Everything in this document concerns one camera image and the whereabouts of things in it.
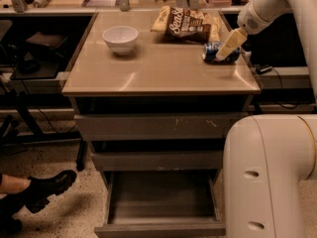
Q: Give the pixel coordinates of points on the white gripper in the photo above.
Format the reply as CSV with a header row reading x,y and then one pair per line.
x,y
248,20

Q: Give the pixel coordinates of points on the blue pepsi can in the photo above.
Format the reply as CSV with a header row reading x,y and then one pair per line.
x,y
210,50

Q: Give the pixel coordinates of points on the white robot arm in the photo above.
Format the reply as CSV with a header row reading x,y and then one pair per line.
x,y
266,156

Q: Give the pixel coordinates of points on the grey drawer cabinet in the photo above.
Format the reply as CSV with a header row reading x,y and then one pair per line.
x,y
156,77

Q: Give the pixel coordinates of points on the grey top drawer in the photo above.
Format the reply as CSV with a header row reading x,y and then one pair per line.
x,y
156,126

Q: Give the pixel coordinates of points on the grey middle drawer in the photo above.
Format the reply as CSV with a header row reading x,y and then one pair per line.
x,y
159,161

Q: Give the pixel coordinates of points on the open grey bottom drawer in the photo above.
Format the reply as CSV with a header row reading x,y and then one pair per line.
x,y
161,204

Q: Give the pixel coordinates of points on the black power adapter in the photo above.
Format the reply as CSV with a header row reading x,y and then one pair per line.
x,y
262,69

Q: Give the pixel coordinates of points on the brown sea salt chips bag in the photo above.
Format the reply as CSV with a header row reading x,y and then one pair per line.
x,y
187,25

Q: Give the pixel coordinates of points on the white ceramic bowl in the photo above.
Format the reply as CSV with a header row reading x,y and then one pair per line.
x,y
121,40

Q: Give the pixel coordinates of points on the dark box under desk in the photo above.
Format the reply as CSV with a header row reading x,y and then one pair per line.
x,y
40,43

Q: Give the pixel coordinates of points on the black desk leg left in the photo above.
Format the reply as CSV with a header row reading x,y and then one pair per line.
x,y
81,156

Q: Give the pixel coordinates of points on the black leather boot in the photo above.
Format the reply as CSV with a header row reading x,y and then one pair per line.
x,y
36,195

